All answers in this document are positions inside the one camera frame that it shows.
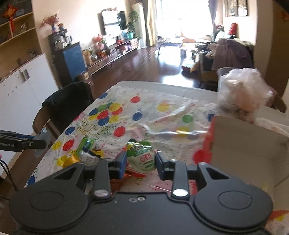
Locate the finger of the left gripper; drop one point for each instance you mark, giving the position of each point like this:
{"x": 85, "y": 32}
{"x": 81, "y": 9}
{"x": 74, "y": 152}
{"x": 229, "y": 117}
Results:
{"x": 16, "y": 135}
{"x": 33, "y": 144}

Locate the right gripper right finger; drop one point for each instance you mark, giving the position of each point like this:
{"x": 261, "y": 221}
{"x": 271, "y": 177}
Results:
{"x": 176, "y": 171}

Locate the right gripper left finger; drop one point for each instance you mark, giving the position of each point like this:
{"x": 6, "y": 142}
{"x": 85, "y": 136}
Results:
{"x": 106, "y": 171}

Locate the grey blue snack packet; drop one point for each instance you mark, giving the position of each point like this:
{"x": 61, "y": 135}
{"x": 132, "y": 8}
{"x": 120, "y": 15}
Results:
{"x": 45, "y": 135}

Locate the green white snack packet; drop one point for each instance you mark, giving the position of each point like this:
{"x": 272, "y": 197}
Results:
{"x": 85, "y": 145}

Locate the yellow snack packet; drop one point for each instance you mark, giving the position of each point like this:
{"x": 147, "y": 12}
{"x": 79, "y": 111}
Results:
{"x": 89, "y": 158}

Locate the green white round snack bag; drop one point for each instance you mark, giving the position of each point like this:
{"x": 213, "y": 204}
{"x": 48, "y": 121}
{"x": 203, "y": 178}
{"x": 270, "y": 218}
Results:
{"x": 141, "y": 156}

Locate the red cardboard box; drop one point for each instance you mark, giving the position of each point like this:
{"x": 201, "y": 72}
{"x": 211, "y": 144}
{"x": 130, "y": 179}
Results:
{"x": 253, "y": 153}

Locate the red noodle snack bag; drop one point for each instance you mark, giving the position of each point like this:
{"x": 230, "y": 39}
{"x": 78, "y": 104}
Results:
{"x": 132, "y": 181}

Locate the wooden chair with black jacket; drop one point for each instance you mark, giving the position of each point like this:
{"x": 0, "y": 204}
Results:
{"x": 61, "y": 108}

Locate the white sideboard cabinet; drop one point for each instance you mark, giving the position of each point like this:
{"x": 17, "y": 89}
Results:
{"x": 23, "y": 92}

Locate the colourful birthday plastic tablecloth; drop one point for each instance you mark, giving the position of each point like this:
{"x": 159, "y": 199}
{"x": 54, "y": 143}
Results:
{"x": 173, "y": 121}

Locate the dark cabinet with blue panel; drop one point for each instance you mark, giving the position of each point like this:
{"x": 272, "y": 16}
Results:
{"x": 67, "y": 57}

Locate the long wooden tv console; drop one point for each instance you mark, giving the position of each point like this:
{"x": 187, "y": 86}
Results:
{"x": 113, "y": 53}

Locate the clear bag of food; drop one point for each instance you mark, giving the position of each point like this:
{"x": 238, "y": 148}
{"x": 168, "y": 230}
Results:
{"x": 242, "y": 93}

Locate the chair piled with clothes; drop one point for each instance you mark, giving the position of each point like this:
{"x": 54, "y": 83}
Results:
{"x": 223, "y": 53}

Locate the low coffee table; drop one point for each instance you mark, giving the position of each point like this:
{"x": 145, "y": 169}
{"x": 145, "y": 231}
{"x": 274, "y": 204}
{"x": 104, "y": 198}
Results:
{"x": 177, "y": 42}

